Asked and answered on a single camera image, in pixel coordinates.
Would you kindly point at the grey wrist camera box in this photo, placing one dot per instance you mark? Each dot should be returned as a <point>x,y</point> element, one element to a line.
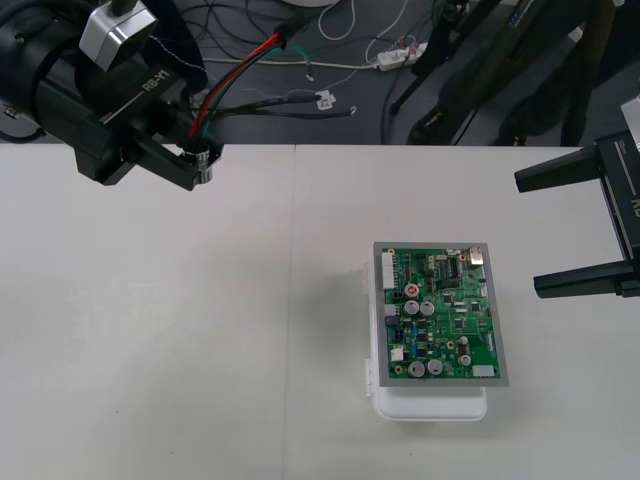
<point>632,120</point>
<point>100,35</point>

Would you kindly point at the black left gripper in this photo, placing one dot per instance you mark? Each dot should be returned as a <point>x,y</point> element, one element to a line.
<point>125,115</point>

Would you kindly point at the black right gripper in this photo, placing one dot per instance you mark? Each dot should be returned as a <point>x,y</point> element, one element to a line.
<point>627,215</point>

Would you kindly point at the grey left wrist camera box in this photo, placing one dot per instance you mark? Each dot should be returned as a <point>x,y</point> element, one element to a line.
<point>100,35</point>

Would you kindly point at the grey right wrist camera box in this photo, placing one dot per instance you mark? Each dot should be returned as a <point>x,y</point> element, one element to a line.
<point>632,120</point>

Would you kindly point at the white power strip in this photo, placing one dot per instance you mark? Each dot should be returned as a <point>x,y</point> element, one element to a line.
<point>395,59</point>

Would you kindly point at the black tripod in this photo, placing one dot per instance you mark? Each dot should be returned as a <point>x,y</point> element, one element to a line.
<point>582,75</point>
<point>450,60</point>

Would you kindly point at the green circuit board grey frame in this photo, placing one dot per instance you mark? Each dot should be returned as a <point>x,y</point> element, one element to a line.
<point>450,325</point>

